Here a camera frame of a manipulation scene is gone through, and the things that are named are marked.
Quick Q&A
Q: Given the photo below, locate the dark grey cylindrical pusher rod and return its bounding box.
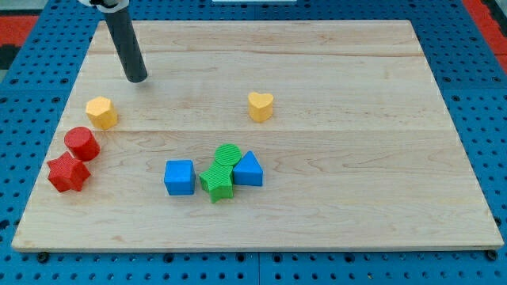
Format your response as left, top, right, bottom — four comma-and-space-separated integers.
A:
105, 7, 147, 83

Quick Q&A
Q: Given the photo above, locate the yellow hexagon block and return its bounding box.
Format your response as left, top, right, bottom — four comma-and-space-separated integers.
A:
86, 97, 118, 130

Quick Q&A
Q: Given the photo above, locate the red cylinder block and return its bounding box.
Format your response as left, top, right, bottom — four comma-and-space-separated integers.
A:
64, 127, 101, 162

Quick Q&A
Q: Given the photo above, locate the blue cube block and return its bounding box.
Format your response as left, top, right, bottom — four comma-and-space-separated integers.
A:
164, 160, 196, 196

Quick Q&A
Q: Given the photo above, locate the red star block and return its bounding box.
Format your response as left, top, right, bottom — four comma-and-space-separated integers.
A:
47, 151, 91, 192

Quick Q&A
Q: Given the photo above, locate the yellow heart block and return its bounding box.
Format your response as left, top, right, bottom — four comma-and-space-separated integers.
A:
248, 92, 274, 123

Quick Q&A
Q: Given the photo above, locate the green cylinder block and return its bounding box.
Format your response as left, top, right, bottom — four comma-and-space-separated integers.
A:
215, 143, 242, 166

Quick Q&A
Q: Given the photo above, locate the green star block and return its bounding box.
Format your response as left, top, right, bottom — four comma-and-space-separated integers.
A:
199, 162, 234, 203

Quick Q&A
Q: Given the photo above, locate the blue triangle block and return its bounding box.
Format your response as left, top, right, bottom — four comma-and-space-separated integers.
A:
233, 150, 264, 187

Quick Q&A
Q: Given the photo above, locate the light wooden board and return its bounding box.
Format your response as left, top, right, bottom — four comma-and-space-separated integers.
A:
12, 21, 504, 253

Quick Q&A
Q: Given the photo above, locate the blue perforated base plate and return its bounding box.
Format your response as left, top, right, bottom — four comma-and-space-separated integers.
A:
1, 0, 506, 284

